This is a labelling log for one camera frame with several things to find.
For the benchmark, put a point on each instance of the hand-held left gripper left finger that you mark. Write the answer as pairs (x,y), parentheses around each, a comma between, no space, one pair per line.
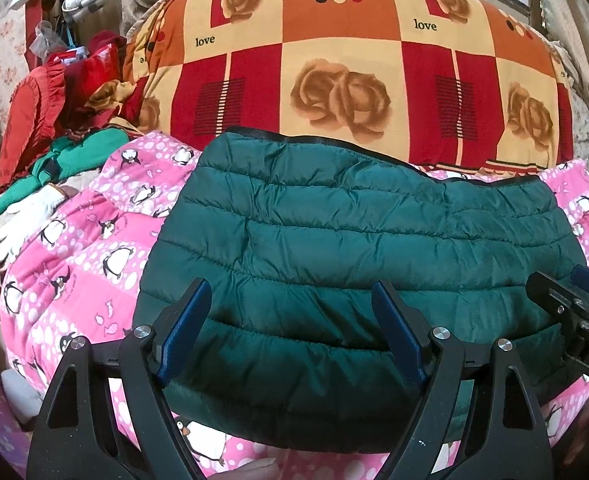
(184,327)

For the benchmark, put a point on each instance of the green puffer jacket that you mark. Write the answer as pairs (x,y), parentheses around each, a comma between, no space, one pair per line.
(334,240)

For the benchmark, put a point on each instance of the shiny red cloth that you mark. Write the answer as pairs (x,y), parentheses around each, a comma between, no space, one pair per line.
(92,70)

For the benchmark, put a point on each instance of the rose print checked blanket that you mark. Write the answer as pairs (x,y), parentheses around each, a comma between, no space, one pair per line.
(344,60)

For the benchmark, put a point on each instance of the green garment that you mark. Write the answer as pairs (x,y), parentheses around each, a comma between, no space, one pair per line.
(82,155)

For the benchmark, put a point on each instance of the golden brown cloth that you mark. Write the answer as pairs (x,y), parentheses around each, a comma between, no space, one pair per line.
(112,97)

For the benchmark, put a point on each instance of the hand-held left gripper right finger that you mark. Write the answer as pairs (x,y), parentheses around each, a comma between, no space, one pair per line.
(399,330)

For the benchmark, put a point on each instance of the pink penguin print blanket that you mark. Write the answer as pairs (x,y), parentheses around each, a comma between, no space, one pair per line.
(84,270)

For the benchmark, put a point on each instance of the white fluffy blanket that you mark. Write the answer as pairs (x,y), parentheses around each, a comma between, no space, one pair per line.
(19,220)

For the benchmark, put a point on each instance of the clear plastic bag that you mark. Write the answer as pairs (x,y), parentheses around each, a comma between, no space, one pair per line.
(82,0)

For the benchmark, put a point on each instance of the red ruffled cushion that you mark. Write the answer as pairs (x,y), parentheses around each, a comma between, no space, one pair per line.
(27,115)

